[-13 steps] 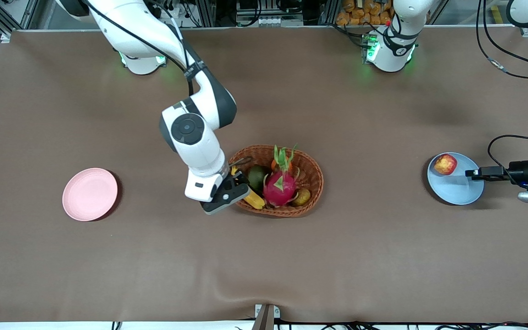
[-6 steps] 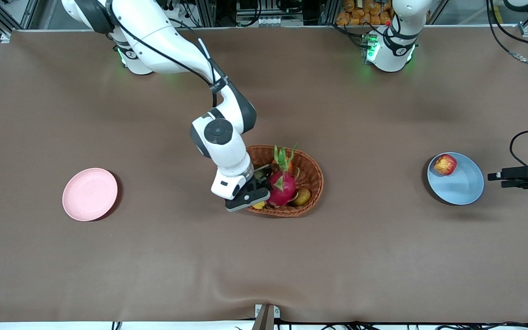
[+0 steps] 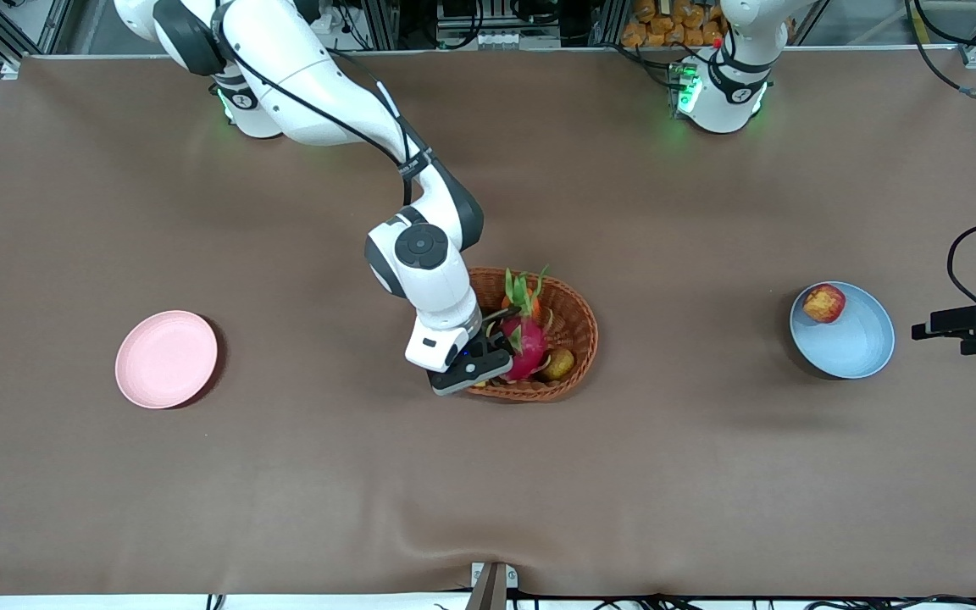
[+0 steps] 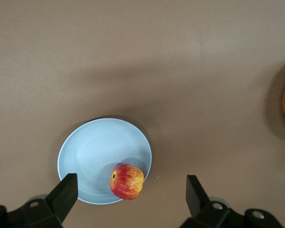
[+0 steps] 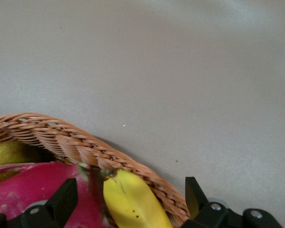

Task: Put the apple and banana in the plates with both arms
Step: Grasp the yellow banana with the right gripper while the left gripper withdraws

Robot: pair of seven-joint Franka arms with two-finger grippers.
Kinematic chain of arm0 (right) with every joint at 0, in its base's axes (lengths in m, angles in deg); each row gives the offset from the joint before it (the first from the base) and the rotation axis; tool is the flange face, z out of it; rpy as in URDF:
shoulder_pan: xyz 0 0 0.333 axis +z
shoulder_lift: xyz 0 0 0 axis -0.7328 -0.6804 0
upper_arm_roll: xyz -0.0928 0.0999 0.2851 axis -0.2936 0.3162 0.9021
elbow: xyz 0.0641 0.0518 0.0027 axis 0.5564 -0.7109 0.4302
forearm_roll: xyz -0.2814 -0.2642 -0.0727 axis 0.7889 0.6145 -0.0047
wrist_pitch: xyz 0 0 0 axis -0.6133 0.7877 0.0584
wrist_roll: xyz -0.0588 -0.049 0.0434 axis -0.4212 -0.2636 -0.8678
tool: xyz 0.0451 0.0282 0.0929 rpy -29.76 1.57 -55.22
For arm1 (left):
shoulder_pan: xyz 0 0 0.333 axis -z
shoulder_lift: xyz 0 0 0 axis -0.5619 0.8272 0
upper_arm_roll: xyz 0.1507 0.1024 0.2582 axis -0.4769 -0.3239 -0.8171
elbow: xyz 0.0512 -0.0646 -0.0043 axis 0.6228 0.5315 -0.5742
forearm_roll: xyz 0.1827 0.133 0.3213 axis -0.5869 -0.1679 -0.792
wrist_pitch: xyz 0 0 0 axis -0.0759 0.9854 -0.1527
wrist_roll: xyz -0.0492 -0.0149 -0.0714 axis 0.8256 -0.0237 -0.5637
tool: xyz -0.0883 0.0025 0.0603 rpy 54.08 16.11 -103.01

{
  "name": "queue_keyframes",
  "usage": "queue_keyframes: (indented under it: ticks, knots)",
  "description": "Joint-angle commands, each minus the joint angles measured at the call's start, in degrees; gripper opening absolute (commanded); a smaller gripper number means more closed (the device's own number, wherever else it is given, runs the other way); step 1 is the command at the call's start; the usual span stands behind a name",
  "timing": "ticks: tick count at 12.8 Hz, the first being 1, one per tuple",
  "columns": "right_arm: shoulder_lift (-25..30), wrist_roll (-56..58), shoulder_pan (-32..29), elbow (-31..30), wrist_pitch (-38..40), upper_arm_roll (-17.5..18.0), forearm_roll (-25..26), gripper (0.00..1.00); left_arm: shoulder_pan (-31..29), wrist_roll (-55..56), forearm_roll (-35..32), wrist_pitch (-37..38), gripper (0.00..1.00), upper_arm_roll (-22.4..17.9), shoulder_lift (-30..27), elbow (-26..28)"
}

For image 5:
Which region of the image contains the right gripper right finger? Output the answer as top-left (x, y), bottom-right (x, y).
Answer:
top-left (180, 177), bottom-right (283, 228)

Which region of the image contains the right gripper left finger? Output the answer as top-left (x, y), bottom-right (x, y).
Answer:
top-left (0, 177), bottom-right (78, 228)

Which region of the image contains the yellow banana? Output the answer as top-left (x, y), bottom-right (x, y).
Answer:
top-left (103, 168), bottom-right (174, 228)

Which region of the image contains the pink dragon fruit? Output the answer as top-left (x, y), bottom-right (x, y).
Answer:
top-left (0, 161), bottom-right (110, 228)

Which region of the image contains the brown wicker basket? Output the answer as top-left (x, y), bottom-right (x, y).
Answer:
top-left (0, 112), bottom-right (190, 228)

